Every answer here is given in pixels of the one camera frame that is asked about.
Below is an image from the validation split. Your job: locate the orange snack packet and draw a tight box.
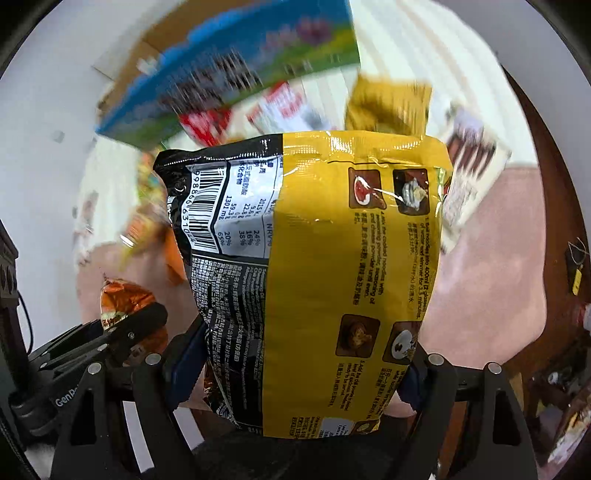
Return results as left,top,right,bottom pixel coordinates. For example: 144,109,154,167
100,278,168,366

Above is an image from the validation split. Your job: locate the yellow black noodle packet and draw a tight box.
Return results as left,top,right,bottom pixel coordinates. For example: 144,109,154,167
154,131,452,439

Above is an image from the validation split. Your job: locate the white chocolate wafer packet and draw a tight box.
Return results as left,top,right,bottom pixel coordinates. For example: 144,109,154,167
440,104,512,253

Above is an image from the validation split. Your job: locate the red white snack packet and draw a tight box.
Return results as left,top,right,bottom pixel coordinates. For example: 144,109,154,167
178,81,332,147

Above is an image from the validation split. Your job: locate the small yellow snack packet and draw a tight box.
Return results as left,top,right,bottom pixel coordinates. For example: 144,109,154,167
345,74,433,136

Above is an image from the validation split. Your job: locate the blue cardboard box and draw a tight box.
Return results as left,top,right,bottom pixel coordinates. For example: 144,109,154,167
96,1,360,149

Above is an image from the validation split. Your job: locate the striped blanket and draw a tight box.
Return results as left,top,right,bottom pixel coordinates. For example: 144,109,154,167
73,1,546,270

